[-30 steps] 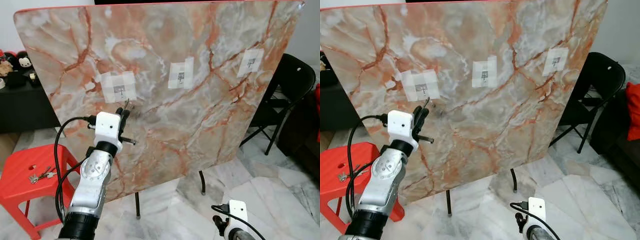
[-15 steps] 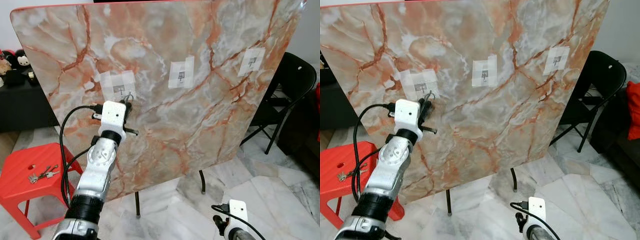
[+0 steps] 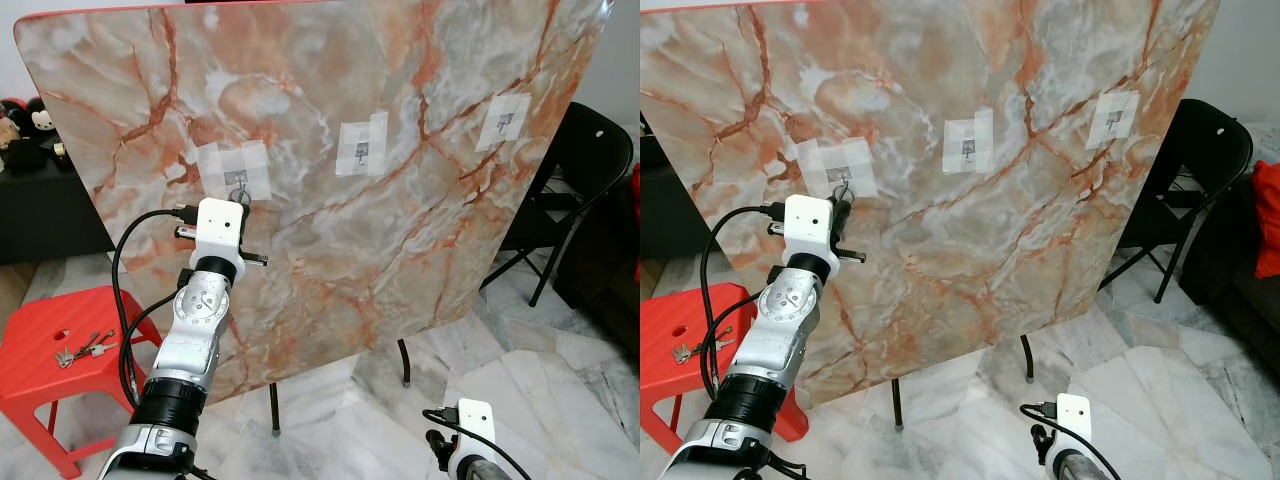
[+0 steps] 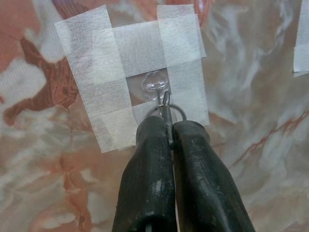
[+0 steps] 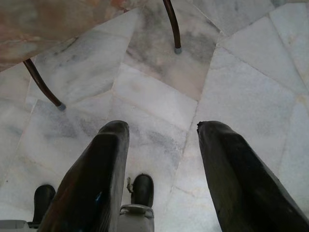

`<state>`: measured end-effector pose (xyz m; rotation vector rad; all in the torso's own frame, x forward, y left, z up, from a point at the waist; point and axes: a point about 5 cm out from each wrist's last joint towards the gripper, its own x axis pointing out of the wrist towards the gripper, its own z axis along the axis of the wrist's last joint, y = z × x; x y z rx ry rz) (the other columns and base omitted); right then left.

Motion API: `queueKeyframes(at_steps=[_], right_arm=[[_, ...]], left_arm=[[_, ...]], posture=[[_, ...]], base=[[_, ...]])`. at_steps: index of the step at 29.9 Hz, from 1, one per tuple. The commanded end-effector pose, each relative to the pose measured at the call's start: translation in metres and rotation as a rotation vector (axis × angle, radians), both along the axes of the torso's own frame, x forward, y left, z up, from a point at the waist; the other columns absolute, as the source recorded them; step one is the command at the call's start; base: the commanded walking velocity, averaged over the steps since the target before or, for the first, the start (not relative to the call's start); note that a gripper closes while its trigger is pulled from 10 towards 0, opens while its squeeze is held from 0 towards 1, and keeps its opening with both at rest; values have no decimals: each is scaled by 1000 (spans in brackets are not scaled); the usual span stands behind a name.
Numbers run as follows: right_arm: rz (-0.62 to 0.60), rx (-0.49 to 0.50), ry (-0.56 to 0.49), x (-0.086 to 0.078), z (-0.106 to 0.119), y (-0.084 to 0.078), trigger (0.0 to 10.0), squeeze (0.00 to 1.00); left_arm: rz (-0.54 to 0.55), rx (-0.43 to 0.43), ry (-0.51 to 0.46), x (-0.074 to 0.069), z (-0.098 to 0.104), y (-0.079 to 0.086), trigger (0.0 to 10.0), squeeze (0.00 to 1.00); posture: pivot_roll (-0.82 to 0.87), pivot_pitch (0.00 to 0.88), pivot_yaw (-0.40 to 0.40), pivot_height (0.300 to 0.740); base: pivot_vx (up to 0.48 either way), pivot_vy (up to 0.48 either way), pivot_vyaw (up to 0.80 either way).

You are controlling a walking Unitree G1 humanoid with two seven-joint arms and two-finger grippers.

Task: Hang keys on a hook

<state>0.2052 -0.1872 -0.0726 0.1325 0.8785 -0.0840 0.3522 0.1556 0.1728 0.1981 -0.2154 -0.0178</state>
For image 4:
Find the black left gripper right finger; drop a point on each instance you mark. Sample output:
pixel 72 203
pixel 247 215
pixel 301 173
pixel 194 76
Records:
pixel 202 188

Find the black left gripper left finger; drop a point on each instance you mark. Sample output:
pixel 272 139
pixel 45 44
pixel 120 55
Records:
pixel 144 181

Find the clear plastic adhesive hook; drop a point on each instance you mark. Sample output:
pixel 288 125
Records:
pixel 154 82

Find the white paper tape strip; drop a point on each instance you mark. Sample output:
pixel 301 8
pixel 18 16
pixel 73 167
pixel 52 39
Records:
pixel 140 48
pixel 91 72
pixel 301 36
pixel 138 114
pixel 183 36

